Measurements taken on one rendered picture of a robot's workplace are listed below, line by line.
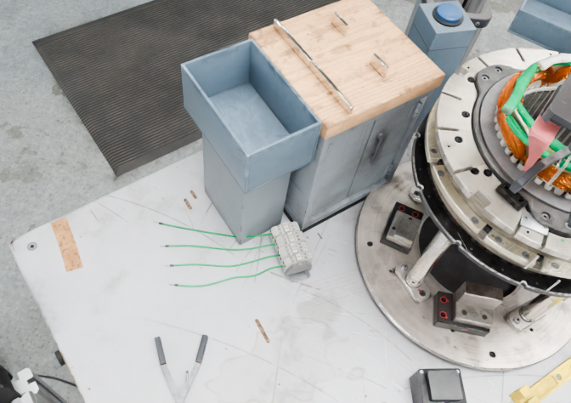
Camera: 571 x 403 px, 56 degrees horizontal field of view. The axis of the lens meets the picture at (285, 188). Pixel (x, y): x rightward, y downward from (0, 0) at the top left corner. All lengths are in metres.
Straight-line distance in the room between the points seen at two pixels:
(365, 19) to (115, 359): 0.60
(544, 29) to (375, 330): 0.53
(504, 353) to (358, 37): 0.51
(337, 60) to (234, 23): 1.67
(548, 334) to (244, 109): 0.57
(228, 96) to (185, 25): 1.60
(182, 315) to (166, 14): 1.76
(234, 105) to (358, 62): 0.18
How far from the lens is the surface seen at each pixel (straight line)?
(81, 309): 0.87
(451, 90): 0.72
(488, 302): 0.85
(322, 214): 0.90
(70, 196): 1.92
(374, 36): 0.80
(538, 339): 0.94
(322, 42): 0.77
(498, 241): 0.66
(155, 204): 0.93
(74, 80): 2.22
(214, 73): 0.76
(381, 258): 0.89
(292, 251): 0.84
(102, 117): 2.08
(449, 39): 0.91
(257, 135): 0.75
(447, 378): 0.82
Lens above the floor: 1.58
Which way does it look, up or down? 57 degrees down
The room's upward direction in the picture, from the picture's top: 11 degrees clockwise
